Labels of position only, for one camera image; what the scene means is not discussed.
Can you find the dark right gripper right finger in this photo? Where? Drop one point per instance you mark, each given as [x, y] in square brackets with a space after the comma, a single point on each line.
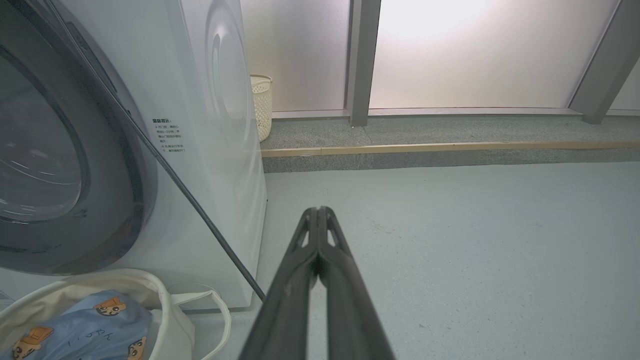
[350, 310]

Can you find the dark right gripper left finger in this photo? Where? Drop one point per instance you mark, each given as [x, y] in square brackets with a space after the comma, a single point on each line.
[285, 310]

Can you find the blue bear-print garment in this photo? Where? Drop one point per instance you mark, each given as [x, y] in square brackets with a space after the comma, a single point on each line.
[90, 330]

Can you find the cream fabric laundry basket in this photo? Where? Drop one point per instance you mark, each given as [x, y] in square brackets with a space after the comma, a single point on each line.
[170, 320]

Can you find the white front-load washing machine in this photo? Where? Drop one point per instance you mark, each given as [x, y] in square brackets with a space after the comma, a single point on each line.
[210, 200]

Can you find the cream woven plastic basket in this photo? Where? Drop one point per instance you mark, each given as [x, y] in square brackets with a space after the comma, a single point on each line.
[262, 110]

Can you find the grey window frame post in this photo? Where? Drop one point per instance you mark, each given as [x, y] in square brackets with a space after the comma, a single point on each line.
[607, 65]
[362, 60]

